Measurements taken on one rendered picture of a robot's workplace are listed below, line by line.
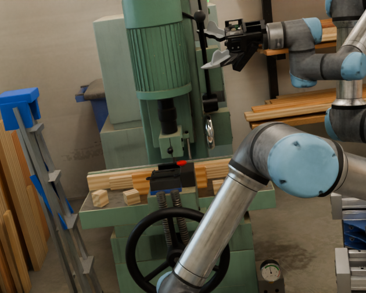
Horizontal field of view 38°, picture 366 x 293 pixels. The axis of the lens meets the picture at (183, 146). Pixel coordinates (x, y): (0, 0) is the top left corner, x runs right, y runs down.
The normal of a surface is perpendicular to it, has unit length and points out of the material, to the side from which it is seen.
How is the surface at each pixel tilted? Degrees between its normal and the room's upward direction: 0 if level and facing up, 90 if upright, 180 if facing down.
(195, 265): 75
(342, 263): 0
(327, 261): 0
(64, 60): 90
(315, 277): 0
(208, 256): 87
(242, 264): 90
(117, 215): 90
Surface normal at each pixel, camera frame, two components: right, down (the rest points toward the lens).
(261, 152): -0.94, -0.15
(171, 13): 0.64, 0.14
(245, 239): -0.03, 0.29
